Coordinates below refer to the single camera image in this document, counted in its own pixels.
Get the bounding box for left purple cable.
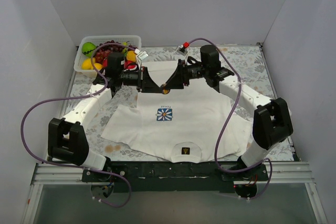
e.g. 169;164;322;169
20;40;132;208

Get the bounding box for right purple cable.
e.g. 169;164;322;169
183;37;274;200

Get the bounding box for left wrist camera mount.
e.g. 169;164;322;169
134;49;149;67

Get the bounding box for small dark brooch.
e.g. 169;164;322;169
161;83;170;94

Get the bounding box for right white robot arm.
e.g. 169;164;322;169
161;44;293;181

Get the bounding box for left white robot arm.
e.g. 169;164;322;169
48;53;163;182

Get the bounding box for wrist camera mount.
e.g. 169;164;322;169
134;49;149;67
176;42;190;62

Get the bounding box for dark red toy grapes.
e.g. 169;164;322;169
94;40;129;64

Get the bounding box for white printed t-shirt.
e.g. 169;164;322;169
100;60;251;163

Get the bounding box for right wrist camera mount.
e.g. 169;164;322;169
176;42;190;62

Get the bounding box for red toy dragon fruit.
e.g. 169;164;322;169
102;59;138;70

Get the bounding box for white plastic fruit basket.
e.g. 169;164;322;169
73;35;142;77

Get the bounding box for aluminium frame rail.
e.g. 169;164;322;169
31;162;315;185

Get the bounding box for green toy fruit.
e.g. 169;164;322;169
81;42;97;58

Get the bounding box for yellow toy lemon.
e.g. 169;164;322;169
81;58;96;70

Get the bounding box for purple cable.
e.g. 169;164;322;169
20;40;132;208
183;37;274;200

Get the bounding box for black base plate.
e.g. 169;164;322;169
82;161;268;193

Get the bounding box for yellow toy mango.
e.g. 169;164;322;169
91;63;103;70

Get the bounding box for orange toy fruit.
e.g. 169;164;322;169
126;51;137;62

